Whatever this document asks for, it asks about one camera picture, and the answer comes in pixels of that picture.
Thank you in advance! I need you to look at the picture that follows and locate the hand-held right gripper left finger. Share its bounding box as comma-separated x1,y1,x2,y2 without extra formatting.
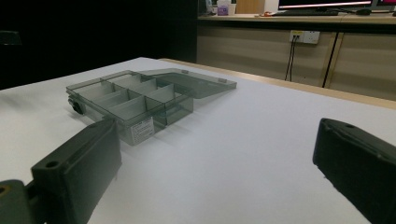
30,119,123,224

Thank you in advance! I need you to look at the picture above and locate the clear grey compartment box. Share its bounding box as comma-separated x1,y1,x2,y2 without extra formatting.
65,68,238,147

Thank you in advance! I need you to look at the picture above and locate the black cable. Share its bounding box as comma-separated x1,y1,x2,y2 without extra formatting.
284,35,295,81
289,35,298,82

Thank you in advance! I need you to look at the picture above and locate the black keyboard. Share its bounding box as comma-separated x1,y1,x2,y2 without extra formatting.
273,9,340,17

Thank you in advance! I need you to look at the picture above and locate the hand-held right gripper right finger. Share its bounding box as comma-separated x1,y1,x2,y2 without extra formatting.
312,118,396,224

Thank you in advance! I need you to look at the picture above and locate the white wall socket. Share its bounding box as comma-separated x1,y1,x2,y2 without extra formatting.
289,30,321,45

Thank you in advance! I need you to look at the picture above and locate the purple container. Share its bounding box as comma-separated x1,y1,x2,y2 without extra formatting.
216,0,233,17

